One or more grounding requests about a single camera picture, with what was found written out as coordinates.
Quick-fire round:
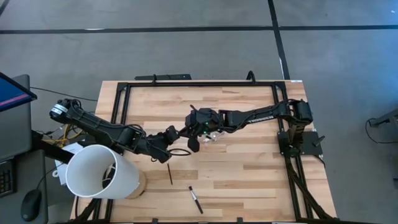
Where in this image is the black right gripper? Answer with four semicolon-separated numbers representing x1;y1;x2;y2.
185;107;225;138

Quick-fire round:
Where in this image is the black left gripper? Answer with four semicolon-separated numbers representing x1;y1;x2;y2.
148;125;182;164

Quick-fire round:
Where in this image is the large fluffy powder brush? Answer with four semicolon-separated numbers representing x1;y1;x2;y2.
187;136;201;154

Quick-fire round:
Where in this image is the clear acrylic brush organizer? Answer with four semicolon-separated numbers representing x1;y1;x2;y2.
198;129;227;146

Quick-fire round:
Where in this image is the long thin black pencil brush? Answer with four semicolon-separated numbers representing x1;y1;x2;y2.
166;162;174;186

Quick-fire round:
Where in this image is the thick black silver-ferrule brush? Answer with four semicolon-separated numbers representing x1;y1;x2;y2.
188;185;205;215

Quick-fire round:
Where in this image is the black bar device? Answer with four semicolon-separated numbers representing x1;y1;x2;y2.
134;73;193;82

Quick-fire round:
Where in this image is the tall white cylinder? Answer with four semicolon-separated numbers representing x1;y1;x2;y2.
64;144;148;200

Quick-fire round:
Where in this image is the white paper sheet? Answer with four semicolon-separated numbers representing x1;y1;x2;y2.
53;142;85;187

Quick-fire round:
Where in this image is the grey desk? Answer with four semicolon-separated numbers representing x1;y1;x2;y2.
0;73;50;224

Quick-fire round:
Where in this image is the black computer mouse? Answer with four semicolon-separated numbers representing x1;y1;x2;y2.
20;189;43;223

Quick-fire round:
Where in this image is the monitor with blue screen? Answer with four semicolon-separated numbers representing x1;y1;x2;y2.
0;71;39;113

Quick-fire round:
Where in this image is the black keyboard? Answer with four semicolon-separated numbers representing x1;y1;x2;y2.
0;157;16;198

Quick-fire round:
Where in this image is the grey stand leg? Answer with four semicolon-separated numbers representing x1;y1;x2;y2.
369;107;398;129

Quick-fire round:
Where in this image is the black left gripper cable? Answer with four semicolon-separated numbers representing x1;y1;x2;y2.
167;147;192;157

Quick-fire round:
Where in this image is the black aluminium rig frame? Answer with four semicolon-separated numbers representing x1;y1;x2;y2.
30;79;338;224

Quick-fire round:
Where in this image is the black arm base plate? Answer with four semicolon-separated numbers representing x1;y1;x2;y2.
277;130;326;156

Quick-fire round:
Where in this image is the yellow cable bundle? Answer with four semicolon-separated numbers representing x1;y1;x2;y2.
42;123;83;147

